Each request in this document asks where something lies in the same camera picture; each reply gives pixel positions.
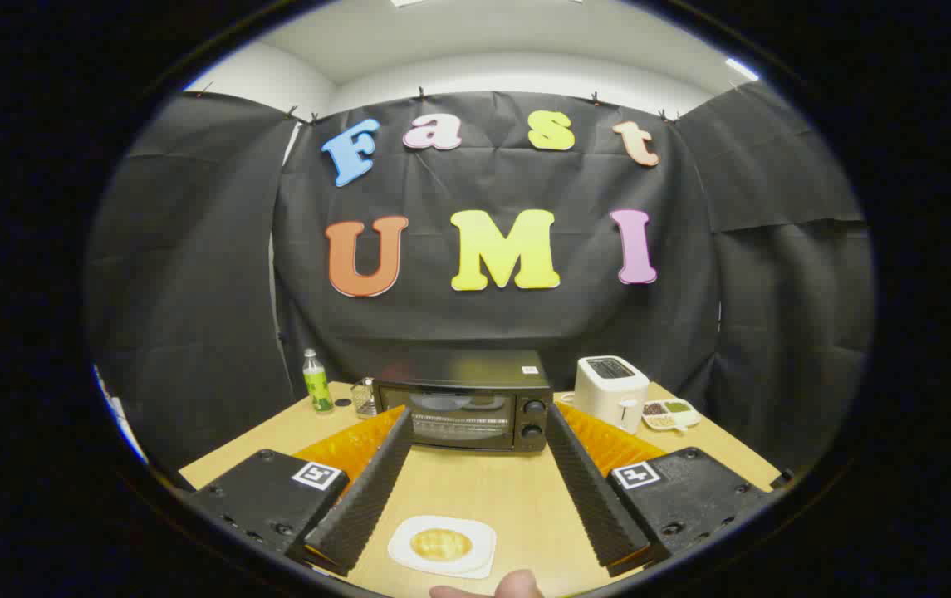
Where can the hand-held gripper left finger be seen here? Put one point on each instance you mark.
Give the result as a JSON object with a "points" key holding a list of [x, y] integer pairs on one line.
{"points": [[367, 490]]}

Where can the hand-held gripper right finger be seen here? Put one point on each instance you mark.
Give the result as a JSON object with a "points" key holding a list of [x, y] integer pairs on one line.
{"points": [[587, 490]]}

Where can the golden bread roll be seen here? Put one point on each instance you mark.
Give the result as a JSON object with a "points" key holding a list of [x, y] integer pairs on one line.
{"points": [[440, 544]]}

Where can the black toaster oven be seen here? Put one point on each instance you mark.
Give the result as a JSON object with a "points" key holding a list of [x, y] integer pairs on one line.
{"points": [[463, 411]]}

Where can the white pop-up toaster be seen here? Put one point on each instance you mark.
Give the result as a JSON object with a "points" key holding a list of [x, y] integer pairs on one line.
{"points": [[608, 390]]}

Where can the small clear glass container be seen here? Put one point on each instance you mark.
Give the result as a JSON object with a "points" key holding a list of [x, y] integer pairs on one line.
{"points": [[364, 400]]}

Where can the white divided snack dish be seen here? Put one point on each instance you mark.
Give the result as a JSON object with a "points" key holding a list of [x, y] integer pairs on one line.
{"points": [[670, 414]]}

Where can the green label drink bottle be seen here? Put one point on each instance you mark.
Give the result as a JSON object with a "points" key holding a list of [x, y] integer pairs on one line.
{"points": [[317, 386]]}

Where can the white plate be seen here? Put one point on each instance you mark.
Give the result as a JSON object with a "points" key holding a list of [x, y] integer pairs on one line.
{"points": [[482, 540]]}

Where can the blue and white clutter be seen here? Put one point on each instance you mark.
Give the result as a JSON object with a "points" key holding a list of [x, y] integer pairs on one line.
{"points": [[114, 407]]}

